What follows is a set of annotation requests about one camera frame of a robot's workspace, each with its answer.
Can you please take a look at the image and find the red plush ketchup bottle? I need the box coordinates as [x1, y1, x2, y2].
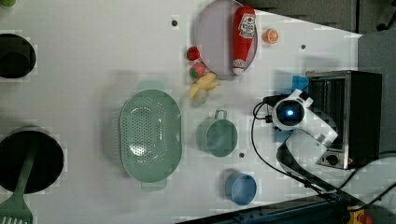
[232, 6, 256, 75]

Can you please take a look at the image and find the green spatula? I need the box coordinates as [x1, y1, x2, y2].
[0, 149, 36, 224]

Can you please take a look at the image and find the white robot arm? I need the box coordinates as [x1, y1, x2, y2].
[262, 90, 359, 203]

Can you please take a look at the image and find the pink plush strawberry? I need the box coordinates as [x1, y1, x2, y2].
[190, 63, 205, 79]

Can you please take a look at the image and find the red plush strawberry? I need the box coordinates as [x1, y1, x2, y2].
[187, 46, 200, 61]

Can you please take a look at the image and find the grey round plate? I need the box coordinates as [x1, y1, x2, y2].
[195, 0, 258, 77]

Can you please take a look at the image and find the green mug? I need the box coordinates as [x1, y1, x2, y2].
[196, 109, 238, 158]

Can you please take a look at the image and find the green object at corner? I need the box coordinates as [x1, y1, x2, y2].
[0, 0, 17, 7]

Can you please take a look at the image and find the green colander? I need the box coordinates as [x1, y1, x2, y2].
[119, 81, 182, 192]

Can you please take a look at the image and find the orange slice toy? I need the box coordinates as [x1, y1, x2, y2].
[262, 29, 279, 44]

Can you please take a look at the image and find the silver toaster oven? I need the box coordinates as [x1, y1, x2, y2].
[292, 70, 382, 170]

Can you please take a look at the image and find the blue cup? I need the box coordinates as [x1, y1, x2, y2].
[224, 172, 257, 205]

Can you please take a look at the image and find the yellow plush banana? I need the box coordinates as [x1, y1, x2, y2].
[189, 72, 221, 99]

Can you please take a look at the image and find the black pot with spatula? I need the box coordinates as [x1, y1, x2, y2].
[0, 126, 65, 194]

